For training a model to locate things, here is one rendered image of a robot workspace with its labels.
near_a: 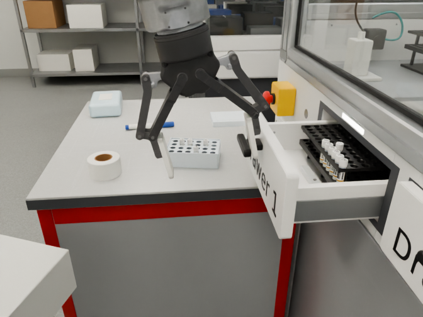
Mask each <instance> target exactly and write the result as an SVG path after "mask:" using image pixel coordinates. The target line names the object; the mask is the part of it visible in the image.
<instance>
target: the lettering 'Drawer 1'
mask: <svg viewBox="0 0 423 317"><path fill-rule="evenodd" d="M254 161H255V164H254ZM252 164H253V167H254V169H255V168H256V160H255V159H254V158H253V159H252ZM258 170H259V163H258V168H257V175H258ZM260 176H261V169H260V173H259V180H260ZM263 176H264V179H263V178H262V177H263ZM262 177H261V183H262V181H263V183H264V185H265V184H266V196H267V189H268V186H269V184H268V181H267V183H266V179H265V175H264V173H262ZM262 188H263V190H264V191H265V188H264V187H263V184H262ZM273 193H274V194H275V196H274V209H273V208H272V211H273V213H274V216H275V217H276V214H275V212H274V211H275V204H276V192H275V191H274V190H273Z"/></svg>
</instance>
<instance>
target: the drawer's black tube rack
mask: <svg viewBox="0 0 423 317"><path fill-rule="evenodd" d="M311 126H312V128H314V129H315V130H316V131H317V133H318V134H319V135H320V136H321V137H322V138H323V139H328V140H330V143H333V146H336V143H337V142H342V143H343V144H344V147H343V150H342V151H341V153H340V154H343V155H344V158H345V159H348V163H347V165H348V166H349V167H350V168H351V170H350V172H346V173H345V176H344V182H352V181H376V180H388V179H389V176H390V172H391V170H390V169H389V168H388V167H387V166H386V165H385V164H384V163H383V162H382V161H381V160H380V159H378V158H377V157H376V156H375V155H374V154H373V153H371V152H370V151H369V150H368V149H367V148H366V147H365V146H364V145H363V144H362V143H361V142H359V141H358V140H357V139H356V138H355V137H354V136H352V135H351V134H350V132H348V131H347V130H346V129H345V128H344V127H343V126H342V125H340V124H329V125H311ZM299 144H300V146H301V147H302V149H304V151H305V152H306V154H307V158H308V159H311V160H312V162H313V163H314V164H315V166H316V167H317V168H318V170H319V171H320V172H321V177H325V179H326V181H327V182H328V183H329V182H336V180H334V179H333V178H332V177H333V175H329V171H326V167H323V163H320V153H321V151H320V150H319V149H318V148H317V147H316V146H315V144H314V143H313V142H312V141H311V139H300V142H299Z"/></svg>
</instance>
